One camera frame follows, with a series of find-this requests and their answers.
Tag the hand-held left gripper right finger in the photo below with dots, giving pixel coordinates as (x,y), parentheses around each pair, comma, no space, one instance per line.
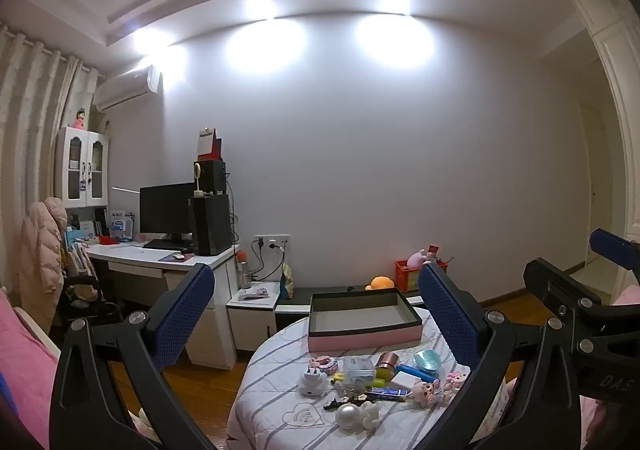
(450,315)

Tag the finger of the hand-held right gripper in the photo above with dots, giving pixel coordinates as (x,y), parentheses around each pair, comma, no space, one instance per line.
(612,245)
(555,282)

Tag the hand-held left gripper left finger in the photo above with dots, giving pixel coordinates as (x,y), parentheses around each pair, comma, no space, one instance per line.
(185,310)

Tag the teal round dish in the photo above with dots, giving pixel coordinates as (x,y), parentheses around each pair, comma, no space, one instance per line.
(427,361)

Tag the blue tube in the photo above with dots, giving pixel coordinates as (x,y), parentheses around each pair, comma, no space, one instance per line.
(412,372)

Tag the rose gold cylinder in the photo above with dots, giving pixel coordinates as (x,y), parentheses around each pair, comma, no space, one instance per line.
(386,364)

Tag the small white box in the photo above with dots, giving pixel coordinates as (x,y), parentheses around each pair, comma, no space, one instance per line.
(401,383)

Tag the pink storage box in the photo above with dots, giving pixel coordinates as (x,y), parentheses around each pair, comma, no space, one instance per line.
(360,337)

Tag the blue and gold long box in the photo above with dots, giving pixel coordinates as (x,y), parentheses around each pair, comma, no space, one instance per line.
(387,393)

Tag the clear plastic flosser box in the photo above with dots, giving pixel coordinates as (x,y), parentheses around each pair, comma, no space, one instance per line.
(359,370)

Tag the purple mouse pad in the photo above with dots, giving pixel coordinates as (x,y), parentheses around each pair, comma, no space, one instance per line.
(167,258)

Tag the red crate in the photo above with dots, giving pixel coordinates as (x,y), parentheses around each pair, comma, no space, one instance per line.
(406,276)

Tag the pink plush toy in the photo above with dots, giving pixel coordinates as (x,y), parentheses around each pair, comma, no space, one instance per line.
(416,260)

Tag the white bedside cabinet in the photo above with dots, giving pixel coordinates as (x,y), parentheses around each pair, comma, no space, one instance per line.
(250,330)

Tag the black keyboard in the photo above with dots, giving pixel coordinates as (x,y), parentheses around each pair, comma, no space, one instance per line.
(165,245)

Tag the water bottle with red cap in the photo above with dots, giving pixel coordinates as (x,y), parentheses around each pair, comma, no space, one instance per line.
(244,272)

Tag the pink plastic packet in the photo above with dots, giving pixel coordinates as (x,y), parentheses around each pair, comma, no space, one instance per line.
(254,294)

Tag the white desk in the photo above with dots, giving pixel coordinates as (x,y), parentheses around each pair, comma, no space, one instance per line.
(135,255)

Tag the orange plush toy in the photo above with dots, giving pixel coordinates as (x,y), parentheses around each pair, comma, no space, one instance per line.
(378,283)

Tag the black computer tower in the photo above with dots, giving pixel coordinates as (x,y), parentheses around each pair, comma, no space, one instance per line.
(212,225)

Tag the yellow packet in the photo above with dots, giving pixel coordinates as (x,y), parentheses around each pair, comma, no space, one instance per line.
(376,382)

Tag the black office chair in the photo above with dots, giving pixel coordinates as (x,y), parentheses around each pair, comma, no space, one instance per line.
(85,300)

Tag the red item on desk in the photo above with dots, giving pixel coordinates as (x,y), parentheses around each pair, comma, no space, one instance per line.
(107,240)

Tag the black monitor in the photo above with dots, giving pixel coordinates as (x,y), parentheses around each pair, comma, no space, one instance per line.
(165,207)

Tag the blue and white box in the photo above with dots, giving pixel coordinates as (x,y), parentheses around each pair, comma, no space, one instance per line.
(121,225)

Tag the snack bag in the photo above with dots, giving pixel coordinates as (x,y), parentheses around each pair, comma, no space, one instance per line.
(287,282)

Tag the low black bench cabinet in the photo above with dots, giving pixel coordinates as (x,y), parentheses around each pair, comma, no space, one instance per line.
(295,297)

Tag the row of books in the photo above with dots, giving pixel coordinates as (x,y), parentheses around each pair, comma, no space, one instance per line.
(80,250)

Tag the small wooden stand ornament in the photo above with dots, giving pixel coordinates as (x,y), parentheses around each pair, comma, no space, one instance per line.
(199,180)

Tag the black speaker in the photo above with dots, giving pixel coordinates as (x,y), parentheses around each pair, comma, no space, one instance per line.
(214,177)

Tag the pink scrunchie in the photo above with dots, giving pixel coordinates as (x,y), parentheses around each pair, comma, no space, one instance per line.
(322,363)

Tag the white charger plug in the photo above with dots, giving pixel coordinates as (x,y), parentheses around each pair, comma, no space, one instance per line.
(312,381)

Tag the pink padded jacket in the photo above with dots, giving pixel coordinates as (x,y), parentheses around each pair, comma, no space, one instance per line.
(42,245)

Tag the desk calendar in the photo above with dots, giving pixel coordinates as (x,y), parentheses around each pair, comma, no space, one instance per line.
(206,146)

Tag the pink bedding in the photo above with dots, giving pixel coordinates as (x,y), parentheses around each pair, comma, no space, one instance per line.
(25,360)

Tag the white glass-door cabinet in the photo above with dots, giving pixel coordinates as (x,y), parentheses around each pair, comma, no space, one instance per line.
(82,165)

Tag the small pink doll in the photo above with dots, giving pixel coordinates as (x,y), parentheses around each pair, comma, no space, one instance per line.
(80,120)

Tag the white air conditioner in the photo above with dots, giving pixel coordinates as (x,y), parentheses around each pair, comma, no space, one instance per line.
(125,87)

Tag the beige curtain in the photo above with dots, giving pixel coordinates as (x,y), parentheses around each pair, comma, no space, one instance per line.
(35,100)

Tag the white wall outlet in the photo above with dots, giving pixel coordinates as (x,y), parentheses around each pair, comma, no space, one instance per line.
(272,241)

